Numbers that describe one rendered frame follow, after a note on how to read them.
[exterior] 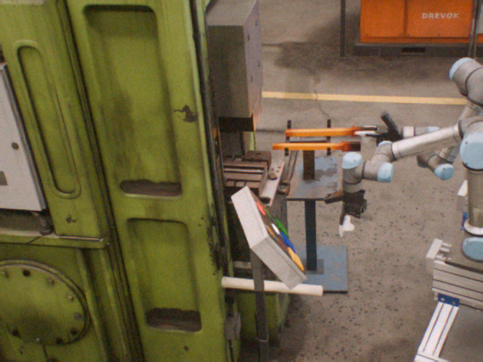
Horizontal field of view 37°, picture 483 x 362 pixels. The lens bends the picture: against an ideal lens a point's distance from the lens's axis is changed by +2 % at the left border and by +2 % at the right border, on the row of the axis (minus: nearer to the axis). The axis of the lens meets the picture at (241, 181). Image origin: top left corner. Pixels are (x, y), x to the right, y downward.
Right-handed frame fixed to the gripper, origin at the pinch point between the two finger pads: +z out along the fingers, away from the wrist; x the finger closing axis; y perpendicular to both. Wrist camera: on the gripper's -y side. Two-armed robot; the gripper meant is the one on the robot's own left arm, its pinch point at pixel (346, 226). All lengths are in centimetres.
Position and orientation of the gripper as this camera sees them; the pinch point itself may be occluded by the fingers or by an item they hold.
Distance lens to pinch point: 298.5
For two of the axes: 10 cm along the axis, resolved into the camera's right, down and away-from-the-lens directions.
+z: 0.8, 8.3, 5.5
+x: 4.8, -5.2, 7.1
